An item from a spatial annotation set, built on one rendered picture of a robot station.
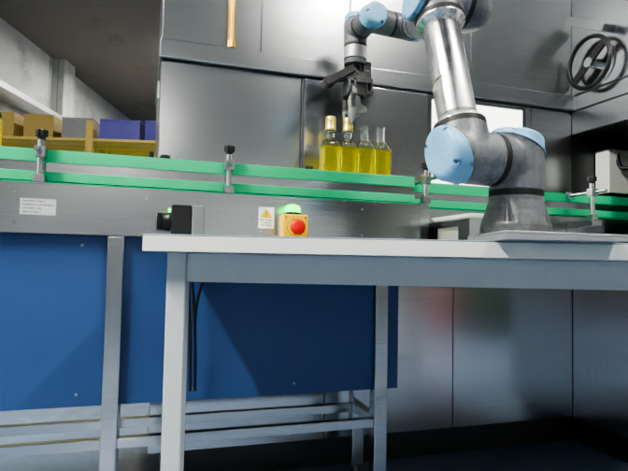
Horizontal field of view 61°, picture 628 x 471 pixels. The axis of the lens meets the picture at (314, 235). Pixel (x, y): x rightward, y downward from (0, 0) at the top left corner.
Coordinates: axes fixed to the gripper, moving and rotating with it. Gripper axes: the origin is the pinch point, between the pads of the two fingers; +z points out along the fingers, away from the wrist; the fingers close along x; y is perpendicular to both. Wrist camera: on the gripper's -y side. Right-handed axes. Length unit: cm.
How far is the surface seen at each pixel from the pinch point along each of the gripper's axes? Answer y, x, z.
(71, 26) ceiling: -145, 461, -203
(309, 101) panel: -9.2, 12.2, -9.0
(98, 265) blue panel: -72, -13, 48
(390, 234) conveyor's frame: 8.2, -15.3, 36.6
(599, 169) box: 116, 13, 5
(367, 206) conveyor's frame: 0.9, -15.3, 29.0
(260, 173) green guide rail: -31.0, -13.6, 21.1
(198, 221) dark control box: -48, -23, 36
